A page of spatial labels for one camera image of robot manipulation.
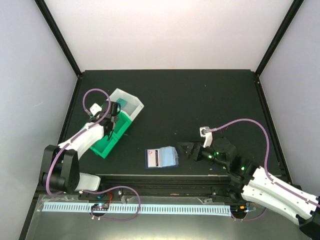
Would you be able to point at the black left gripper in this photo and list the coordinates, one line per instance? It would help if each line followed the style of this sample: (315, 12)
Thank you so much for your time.
(115, 118)

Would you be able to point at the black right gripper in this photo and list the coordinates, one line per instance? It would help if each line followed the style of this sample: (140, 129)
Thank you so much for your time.
(197, 147)

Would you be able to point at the navy blue card holder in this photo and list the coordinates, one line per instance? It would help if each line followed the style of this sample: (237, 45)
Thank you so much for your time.
(168, 157)

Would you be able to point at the white card black stripe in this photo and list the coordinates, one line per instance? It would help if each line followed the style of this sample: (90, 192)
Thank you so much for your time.
(153, 158)

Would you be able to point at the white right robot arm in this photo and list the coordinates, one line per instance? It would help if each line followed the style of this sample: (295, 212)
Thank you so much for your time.
(252, 183)

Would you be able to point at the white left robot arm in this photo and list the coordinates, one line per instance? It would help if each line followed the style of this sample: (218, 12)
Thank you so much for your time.
(60, 169)

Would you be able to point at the teal VIP card in bin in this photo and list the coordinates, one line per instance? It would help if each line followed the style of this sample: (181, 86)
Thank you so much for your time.
(122, 102)

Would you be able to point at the green middle storage bin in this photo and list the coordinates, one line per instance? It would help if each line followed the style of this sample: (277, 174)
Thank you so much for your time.
(121, 126)

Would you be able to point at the green end storage bin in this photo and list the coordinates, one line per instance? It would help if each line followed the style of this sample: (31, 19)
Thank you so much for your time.
(104, 146)

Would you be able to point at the white storage bin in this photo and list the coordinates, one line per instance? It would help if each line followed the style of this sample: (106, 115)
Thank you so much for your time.
(134, 105)

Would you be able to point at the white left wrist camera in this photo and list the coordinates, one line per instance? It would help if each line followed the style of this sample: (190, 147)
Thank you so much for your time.
(94, 109)

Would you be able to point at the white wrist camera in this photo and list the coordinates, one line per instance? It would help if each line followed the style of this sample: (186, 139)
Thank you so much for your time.
(206, 133)
(94, 109)

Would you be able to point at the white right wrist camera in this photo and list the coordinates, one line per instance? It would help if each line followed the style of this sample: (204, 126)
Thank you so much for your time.
(206, 133)

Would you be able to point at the white slotted cable duct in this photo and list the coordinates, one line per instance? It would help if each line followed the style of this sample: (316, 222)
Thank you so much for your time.
(153, 209)

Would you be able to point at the black frame post left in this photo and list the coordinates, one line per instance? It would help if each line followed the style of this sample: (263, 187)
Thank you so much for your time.
(47, 15)

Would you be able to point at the black frame post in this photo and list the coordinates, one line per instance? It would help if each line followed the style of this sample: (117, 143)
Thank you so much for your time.
(47, 15)
(283, 27)

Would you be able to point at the black frame post right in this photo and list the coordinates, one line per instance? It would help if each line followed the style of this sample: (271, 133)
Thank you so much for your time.
(283, 27)

